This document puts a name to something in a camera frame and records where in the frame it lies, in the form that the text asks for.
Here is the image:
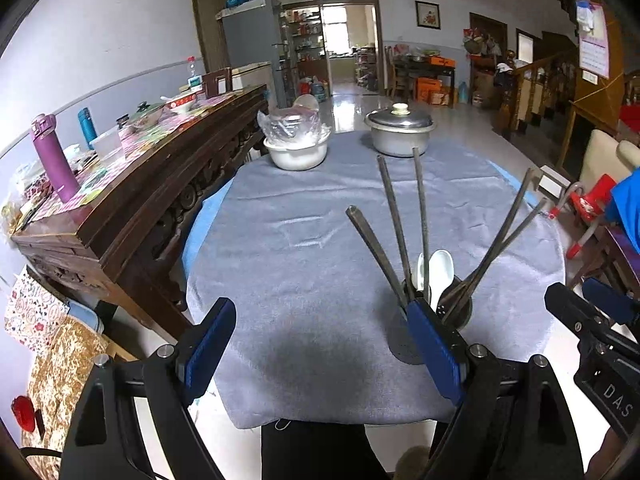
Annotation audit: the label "wooden dining chair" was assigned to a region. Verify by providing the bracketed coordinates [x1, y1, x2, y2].
[384, 45, 401, 98]

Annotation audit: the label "clear plastic bag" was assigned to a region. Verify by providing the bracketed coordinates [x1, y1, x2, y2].
[256, 105, 331, 146]

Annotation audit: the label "wooden doorway frame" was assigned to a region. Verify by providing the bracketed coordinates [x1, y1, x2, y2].
[282, 0, 383, 98]

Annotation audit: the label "white chest freezer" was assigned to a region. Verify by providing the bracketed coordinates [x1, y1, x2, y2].
[230, 61, 278, 111]

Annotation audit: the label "orange cardboard boxes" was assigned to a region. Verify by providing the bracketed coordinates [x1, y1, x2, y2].
[416, 77, 451, 106]

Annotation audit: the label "grey tablecloth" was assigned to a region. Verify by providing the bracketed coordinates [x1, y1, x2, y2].
[185, 130, 567, 430]

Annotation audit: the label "light blue table cover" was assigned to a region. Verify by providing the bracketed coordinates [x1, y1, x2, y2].
[181, 157, 526, 311]

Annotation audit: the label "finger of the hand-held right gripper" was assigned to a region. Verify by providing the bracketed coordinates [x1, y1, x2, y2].
[544, 282, 626, 347]
[581, 276, 640, 326]

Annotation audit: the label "wooden stair railing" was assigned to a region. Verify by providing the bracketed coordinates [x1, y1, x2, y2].
[495, 50, 576, 136]

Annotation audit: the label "brown wooden box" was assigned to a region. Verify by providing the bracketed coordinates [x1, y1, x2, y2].
[201, 67, 233, 98]

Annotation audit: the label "grey refrigerator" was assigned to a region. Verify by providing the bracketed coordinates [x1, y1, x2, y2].
[217, 0, 293, 111]

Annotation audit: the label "glass lidded bowl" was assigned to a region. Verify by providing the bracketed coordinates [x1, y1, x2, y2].
[127, 101, 166, 128]

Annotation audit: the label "small white stool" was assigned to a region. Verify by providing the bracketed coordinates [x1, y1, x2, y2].
[537, 165, 571, 201]

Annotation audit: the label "white basin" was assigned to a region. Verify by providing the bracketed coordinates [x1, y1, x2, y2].
[263, 132, 332, 171]

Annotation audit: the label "purple thermos bottle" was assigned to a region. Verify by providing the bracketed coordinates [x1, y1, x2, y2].
[30, 114, 81, 202]

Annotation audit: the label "red patterned bowl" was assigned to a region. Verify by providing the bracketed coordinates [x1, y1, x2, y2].
[165, 92, 198, 115]

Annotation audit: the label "dark wooden side table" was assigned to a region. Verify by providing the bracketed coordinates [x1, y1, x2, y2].
[392, 50, 457, 106]

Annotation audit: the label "aluminium pot lid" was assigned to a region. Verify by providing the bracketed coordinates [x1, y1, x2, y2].
[364, 102, 436, 133]

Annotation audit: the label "blue jacket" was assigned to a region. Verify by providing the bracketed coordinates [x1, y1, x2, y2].
[604, 167, 640, 256]

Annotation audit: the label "framed picture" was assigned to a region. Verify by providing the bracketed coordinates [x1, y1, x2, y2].
[415, 1, 442, 30]

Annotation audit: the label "teal thermos bottle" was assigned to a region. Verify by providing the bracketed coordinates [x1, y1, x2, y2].
[77, 107, 98, 150]

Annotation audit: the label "dark wooden sideboard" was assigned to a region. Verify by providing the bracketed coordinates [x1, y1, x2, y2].
[10, 84, 271, 346]

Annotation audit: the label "wall calendar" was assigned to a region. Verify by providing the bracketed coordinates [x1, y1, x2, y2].
[575, 0, 612, 80]

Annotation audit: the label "glass shelf unit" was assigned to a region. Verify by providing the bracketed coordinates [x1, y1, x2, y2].
[282, 7, 323, 96]

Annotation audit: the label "floral paper bag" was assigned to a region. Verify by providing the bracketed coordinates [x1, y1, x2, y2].
[4, 265, 71, 353]

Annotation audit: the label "gold patterned cloth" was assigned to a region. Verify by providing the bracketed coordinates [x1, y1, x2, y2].
[25, 322, 136, 480]

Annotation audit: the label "beige sofa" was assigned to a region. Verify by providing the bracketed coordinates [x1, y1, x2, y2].
[577, 129, 640, 196]

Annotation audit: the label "red plastic child chair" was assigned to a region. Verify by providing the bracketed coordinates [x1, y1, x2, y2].
[547, 174, 618, 260]

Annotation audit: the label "person's right forearm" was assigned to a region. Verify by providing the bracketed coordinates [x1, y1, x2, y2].
[585, 427, 626, 480]

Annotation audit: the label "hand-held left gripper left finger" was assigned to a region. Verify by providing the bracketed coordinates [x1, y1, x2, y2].
[59, 297, 237, 480]

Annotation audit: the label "brown wooden door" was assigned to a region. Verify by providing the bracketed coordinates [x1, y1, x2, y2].
[188, 0, 242, 73]

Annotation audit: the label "clear plastic container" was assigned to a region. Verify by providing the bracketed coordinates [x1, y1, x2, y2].
[91, 127, 124, 161]

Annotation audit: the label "floral table mat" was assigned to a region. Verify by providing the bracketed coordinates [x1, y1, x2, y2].
[7, 92, 251, 233]

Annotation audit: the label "aluminium pot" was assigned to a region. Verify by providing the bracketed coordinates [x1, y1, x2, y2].
[370, 125, 432, 157]

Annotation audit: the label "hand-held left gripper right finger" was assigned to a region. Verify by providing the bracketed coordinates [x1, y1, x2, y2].
[406, 299, 583, 480]

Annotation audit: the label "person's black trousers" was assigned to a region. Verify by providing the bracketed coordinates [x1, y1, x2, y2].
[261, 420, 388, 480]

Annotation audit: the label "dark metal utensil holder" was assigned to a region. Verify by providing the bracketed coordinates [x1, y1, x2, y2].
[387, 272, 473, 366]

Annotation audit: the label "red round object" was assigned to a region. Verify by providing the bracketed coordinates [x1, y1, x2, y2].
[11, 395, 37, 433]

